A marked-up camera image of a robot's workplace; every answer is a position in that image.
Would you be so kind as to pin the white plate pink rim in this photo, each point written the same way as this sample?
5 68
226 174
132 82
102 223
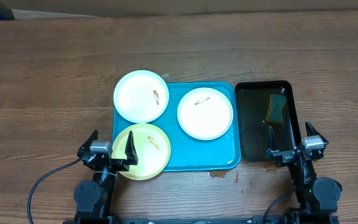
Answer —
205 113

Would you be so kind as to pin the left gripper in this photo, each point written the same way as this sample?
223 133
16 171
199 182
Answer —
123 165

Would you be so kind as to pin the blue plastic tray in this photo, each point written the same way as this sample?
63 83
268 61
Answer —
188 153

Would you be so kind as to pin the black water tray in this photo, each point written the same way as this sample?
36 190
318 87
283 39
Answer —
252 100

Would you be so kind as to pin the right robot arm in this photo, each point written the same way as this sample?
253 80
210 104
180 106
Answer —
317 196

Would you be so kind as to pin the yellow plate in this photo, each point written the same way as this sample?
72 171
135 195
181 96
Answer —
152 147

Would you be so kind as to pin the white plate mint rim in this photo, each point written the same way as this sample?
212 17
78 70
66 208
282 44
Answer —
141 96

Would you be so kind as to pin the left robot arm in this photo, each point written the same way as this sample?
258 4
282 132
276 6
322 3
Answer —
93 197

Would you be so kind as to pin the green yellow sponge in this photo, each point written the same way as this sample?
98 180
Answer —
276 108

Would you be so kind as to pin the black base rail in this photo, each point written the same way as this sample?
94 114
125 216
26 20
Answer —
254 220

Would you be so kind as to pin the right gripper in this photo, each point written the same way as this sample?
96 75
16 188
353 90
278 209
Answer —
287 157

